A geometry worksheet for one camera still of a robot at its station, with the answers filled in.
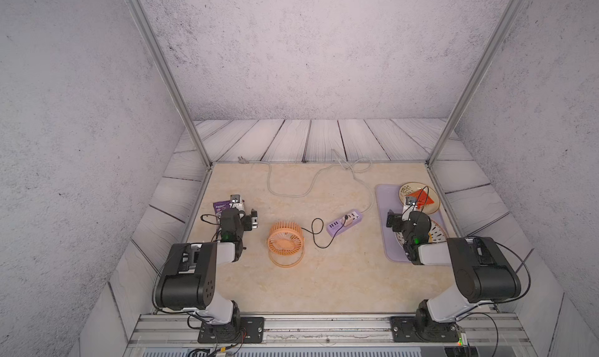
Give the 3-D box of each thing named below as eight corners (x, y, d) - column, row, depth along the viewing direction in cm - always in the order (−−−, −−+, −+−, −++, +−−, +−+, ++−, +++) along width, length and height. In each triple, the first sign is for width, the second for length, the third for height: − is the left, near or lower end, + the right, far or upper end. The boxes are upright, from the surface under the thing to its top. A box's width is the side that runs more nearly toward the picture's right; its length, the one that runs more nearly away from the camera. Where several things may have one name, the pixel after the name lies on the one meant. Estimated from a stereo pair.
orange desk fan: (270, 267, 89) (265, 253, 79) (273, 238, 97) (269, 221, 87) (304, 267, 89) (303, 252, 79) (304, 238, 97) (304, 221, 87)
